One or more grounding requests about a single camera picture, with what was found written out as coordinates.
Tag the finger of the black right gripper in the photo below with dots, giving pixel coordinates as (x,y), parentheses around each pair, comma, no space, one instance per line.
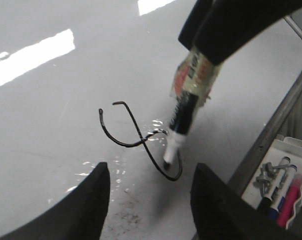
(192,24)
(229,25)

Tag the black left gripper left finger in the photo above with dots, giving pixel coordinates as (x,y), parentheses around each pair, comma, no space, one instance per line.
(80,215)

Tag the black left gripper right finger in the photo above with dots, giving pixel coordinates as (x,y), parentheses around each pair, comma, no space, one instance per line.
(219,213)

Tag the red round magnet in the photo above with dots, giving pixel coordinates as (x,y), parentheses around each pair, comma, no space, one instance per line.
(179,79)

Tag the white black whiteboard marker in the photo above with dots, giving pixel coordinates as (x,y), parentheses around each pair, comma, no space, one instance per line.
(196,89)

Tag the black capped whiteboard marker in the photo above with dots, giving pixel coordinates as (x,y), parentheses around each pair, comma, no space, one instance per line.
(280,170)

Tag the blue capped whiteboard marker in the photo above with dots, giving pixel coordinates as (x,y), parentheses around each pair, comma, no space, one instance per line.
(277,203)

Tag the white whiteboard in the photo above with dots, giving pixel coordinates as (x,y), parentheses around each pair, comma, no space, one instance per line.
(62,61)

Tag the grey magnet clips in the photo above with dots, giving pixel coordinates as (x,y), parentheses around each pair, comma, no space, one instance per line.
(266,178)

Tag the pink highlighter marker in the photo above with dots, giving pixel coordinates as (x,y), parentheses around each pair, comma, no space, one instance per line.
(290,198)

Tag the white plastic marker tray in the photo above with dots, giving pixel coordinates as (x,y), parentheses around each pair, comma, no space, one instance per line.
(289,147)

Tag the grey aluminium whiteboard tray rail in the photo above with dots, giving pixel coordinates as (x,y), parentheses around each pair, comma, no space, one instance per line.
(255,155)

